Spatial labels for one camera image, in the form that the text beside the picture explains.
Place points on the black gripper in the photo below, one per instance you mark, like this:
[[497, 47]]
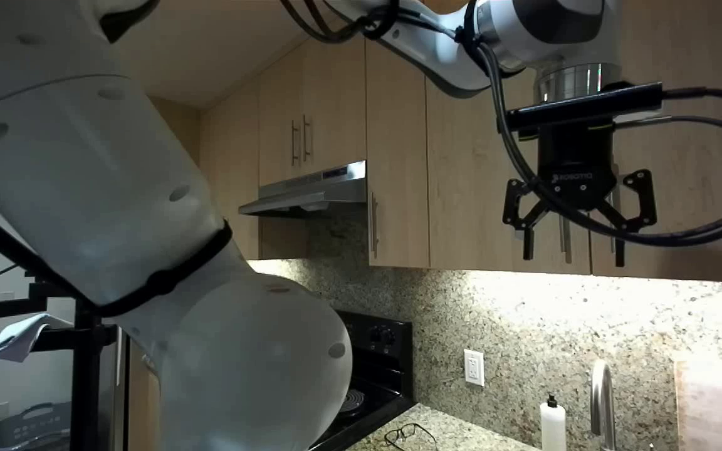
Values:
[[576, 160]]

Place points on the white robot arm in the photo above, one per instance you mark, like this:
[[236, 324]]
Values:
[[112, 205]]

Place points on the narrow wooden cabinet door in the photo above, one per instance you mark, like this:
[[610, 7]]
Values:
[[397, 160]]

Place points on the chrome kitchen faucet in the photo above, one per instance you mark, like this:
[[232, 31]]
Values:
[[604, 406]]

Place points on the white soap dispenser bottle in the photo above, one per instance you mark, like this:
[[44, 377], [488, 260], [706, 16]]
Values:
[[552, 423]]

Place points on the wooden cutting board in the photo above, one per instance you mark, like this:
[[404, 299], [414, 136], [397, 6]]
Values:
[[698, 392]]

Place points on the stainless range hood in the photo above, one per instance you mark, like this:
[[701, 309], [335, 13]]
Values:
[[313, 190]]

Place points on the black stove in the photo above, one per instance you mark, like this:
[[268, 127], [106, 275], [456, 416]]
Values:
[[382, 384]]

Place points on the wooden cabinets above hood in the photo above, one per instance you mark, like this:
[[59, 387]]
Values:
[[313, 111]]

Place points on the eyeglasses on counter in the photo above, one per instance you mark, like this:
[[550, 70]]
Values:
[[413, 436]]

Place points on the dark plastic basket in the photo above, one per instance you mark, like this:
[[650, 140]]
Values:
[[44, 427]]

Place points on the crumpled white paper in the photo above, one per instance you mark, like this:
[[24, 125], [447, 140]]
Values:
[[22, 335]]

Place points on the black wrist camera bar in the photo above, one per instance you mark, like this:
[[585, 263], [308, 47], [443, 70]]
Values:
[[588, 107]]

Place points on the wooden cabinet door with handle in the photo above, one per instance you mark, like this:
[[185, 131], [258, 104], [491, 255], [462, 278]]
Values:
[[467, 190]]

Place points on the white wall outlet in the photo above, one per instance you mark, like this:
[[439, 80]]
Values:
[[474, 366]]

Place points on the black metal stand frame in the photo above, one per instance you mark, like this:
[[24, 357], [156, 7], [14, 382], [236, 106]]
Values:
[[65, 318]]

